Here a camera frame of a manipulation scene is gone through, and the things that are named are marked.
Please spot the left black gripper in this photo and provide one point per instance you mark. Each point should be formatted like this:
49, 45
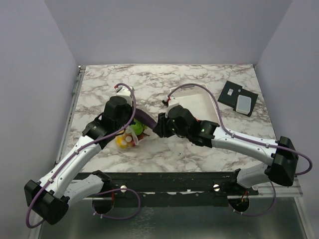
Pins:
130, 109

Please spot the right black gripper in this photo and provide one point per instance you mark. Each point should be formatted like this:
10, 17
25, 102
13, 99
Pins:
161, 129

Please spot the purple eggplant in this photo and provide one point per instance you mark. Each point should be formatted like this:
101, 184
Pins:
145, 118

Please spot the green round guava fruit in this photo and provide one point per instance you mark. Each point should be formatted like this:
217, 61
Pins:
138, 127

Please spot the yellow bell pepper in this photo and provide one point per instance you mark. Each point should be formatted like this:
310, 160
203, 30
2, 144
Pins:
121, 142

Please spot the clear dotted zip bag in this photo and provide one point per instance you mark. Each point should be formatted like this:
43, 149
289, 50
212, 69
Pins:
130, 130

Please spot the white perforated plastic basket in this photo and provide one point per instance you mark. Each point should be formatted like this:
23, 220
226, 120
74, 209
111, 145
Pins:
198, 101

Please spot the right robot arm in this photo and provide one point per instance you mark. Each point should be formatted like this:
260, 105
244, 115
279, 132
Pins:
278, 160

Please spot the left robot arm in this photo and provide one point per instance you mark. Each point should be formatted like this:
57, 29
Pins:
52, 195

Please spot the black square mat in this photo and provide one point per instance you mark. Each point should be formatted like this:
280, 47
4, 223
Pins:
230, 93

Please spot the grey rectangular pad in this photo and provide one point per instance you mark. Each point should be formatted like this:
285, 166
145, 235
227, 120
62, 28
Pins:
243, 105

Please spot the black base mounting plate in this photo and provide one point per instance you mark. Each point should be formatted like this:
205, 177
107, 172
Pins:
183, 189

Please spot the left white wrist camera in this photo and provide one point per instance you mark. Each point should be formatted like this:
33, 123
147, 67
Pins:
125, 92

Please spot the aluminium side rail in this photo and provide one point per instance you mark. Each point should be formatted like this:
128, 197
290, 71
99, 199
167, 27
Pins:
75, 96

